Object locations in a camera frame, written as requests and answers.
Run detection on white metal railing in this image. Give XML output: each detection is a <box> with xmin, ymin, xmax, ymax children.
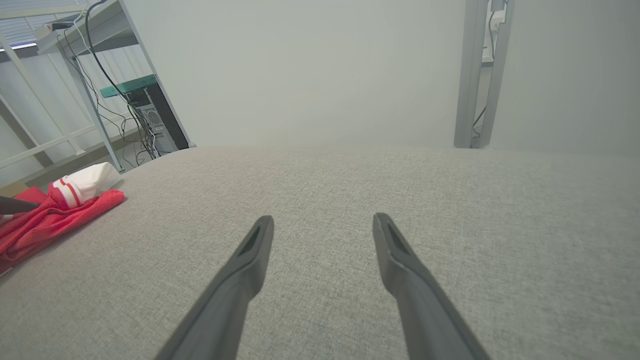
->
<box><xmin>0</xmin><ymin>30</ymin><xmax>126</xmax><ymax>173</ymax></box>

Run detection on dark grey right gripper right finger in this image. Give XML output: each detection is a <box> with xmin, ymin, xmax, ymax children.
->
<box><xmin>372</xmin><ymin>212</ymin><xmax>493</xmax><ymax>360</ymax></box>

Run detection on teal flat box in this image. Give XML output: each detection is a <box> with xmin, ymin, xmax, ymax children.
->
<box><xmin>99</xmin><ymin>74</ymin><xmax>159</xmax><ymax>99</ymax></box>

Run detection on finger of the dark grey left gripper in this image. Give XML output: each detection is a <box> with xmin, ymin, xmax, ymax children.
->
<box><xmin>0</xmin><ymin>196</ymin><xmax>40</xmax><ymax>216</ymax></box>

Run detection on red white jersey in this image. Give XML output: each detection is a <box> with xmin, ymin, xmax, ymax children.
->
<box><xmin>0</xmin><ymin>161</ymin><xmax>126</xmax><ymax>275</ymax></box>

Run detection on grey metal desk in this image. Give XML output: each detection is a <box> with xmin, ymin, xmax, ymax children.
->
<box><xmin>35</xmin><ymin>0</ymin><xmax>197</xmax><ymax>173</ymax></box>

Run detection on black computer tower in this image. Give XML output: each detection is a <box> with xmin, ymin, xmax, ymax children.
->
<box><xmin>127</xmin><ymin>82</ymin><xmax>191</xmax><ymax>157</ymax></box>

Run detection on grey aluminium frame post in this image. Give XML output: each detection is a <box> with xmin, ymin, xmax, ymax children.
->
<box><xmin>453</xmin><ymin>0</ymin><xmax>516</xmax><ymax>150</ymax></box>

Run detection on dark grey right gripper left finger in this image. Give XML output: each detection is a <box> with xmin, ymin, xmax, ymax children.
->
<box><xmin>155</xmin><ymin>215</ymin><xmax>275</xmax><ymax>360</ymax></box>

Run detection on black computer cables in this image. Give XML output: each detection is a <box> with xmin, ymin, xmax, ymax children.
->
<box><xmin>62</xmin><ymin>0</ymin><xmax>162</xmax><ymax>166</ymax></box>

